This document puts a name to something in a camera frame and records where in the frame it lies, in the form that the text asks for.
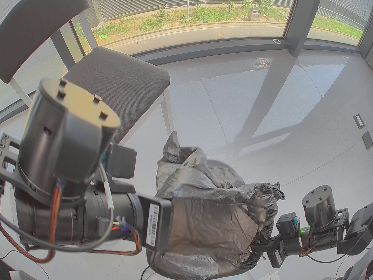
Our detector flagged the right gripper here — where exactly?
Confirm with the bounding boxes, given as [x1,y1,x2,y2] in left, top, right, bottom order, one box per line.
[251,233,312,269]

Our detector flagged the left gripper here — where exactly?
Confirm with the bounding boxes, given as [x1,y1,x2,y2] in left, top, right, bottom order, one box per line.
[86,187,173,252]

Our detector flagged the black plastic bag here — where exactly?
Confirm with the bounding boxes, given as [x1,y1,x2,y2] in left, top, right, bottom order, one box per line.
[146,131,286,280]

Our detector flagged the grey chair with white legs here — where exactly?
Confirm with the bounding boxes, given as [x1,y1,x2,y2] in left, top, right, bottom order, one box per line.
[0,0,176,146]

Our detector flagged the window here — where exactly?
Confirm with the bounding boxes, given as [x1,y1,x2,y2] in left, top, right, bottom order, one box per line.
[0,0,373,123]

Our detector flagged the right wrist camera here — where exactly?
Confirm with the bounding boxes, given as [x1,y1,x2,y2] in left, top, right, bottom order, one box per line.
[275,212,301,239]

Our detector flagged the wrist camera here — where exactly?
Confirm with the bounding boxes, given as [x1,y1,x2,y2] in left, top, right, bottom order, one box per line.
[275,212,301,239]
[103,143,137,195]

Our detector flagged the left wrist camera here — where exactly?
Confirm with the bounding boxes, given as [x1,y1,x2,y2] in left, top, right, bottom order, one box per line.
[103,143,137,195]

